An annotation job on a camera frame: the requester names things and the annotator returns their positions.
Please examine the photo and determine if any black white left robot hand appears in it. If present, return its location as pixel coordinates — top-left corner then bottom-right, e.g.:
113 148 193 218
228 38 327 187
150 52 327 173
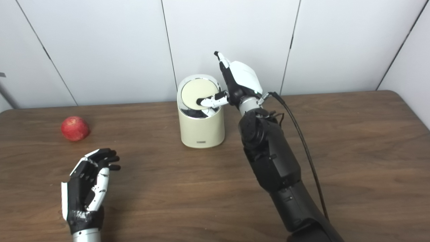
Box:
61 148 121 234

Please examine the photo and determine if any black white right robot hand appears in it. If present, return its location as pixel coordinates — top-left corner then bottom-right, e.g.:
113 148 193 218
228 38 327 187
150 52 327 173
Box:
196 51 263 108

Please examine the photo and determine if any cream round bin lid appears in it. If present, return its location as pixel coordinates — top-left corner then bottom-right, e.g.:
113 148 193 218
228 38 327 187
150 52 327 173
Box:
181 78 219 110

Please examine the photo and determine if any red apple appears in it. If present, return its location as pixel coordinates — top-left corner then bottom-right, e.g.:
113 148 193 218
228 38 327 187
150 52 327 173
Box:
61 116 90 142

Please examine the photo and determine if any cream-colored round bin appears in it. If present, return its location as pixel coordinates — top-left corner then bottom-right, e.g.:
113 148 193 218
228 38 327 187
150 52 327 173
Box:
177 74 225 148

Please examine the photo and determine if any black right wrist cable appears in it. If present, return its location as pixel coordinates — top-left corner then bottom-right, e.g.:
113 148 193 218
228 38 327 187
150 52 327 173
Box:
264 91 330 220

